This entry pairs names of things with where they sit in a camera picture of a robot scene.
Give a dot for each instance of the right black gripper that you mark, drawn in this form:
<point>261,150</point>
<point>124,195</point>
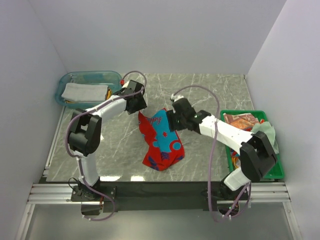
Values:
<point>172,115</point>

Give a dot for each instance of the orange and grey towel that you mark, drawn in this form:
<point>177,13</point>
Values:
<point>108,96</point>

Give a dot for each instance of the pale green towel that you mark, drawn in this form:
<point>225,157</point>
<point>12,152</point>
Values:
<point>270,132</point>

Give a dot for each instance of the aluminium rail frame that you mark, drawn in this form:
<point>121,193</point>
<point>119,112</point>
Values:
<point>56,193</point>

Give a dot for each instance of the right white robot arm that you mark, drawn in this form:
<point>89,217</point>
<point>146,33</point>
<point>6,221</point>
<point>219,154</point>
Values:
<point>256,154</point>

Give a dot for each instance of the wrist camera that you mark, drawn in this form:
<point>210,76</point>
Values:
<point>125,84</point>
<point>176,97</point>

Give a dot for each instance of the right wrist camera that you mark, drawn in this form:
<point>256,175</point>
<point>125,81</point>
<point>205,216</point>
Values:
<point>176,97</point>

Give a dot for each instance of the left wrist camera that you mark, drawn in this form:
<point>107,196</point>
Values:
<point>125,84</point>

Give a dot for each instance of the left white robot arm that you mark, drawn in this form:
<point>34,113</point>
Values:
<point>83,135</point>

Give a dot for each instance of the green plastic tray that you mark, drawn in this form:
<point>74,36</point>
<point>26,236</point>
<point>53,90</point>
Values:
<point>277,172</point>

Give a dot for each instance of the red and blue cloth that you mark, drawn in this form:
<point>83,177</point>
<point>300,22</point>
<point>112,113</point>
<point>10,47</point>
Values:
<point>164,146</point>

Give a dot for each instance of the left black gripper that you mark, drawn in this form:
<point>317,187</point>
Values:
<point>142,105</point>

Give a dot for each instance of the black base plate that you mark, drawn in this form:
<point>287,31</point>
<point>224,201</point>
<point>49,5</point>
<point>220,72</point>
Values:
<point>149,196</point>

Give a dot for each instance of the brown patterned towel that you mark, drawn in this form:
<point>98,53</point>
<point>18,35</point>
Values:
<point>245,121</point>

